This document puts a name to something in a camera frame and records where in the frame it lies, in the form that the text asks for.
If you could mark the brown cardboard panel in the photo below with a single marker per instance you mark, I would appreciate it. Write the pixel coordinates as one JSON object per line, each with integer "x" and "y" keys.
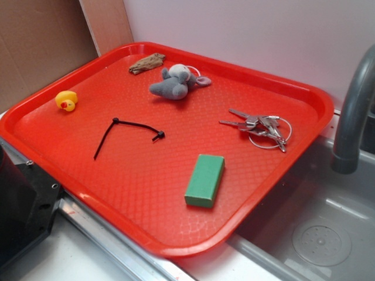
{"x": 41, "y": 41}

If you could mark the yellow rubber duck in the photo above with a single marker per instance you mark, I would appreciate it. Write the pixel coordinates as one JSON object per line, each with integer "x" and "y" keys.
{"x": 66, "y": 100}

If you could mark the grey toy sink basin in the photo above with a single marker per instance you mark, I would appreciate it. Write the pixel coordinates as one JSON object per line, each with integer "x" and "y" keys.
{"x": 315, "y": 224}

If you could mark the silver metal rail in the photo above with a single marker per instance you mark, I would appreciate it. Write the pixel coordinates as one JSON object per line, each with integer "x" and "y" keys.
{"x": 82, "y": 246}

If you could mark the grey plush elephant toy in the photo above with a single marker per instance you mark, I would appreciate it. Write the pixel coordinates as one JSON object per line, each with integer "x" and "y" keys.
{"x": 178, "y": 81}

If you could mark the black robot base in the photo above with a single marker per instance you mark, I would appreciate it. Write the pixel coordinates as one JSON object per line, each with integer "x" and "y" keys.
{"x": 29, "y": 201}

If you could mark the silver key bunch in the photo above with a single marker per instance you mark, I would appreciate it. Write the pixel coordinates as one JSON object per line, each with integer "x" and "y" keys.
{"x": 265, "y": 126}

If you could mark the black zip tie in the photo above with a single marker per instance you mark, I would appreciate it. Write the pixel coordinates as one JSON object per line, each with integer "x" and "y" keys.
{"x": 116, "y": 121}

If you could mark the red plastic tray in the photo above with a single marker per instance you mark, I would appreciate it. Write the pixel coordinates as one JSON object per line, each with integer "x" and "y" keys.
{"x": 138, "y": 185}

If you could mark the green rectangular block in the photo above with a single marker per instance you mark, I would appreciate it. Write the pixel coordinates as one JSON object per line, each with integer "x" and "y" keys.
{"x": 204, "y": 181}

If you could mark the grey toy faucet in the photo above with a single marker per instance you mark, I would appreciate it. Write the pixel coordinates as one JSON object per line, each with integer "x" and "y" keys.
{"x": 355, "y": 130}

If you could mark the brown wood piece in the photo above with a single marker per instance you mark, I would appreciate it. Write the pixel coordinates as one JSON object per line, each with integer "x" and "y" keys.
{"x": 147, "y": 63}

